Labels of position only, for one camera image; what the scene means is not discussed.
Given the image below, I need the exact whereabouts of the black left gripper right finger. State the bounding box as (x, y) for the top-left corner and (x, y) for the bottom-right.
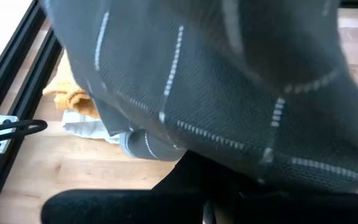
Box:
(203, 161), (358, 224)

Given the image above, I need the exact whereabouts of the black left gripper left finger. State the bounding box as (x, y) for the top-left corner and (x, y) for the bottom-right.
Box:
(40, 151), (206, 224)

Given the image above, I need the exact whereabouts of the white checked towel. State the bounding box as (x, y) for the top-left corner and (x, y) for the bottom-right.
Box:
(61, 108), (121, 144)

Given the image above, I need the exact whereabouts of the orange towel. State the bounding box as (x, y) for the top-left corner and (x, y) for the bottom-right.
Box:
(42, 51), (101, 119)

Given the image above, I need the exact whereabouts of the grey checked towel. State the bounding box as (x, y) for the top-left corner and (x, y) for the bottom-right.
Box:
(40, 0), (358, 194)

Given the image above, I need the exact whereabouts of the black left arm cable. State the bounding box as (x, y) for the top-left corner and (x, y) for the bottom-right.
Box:
(0, 119), (48, 151)

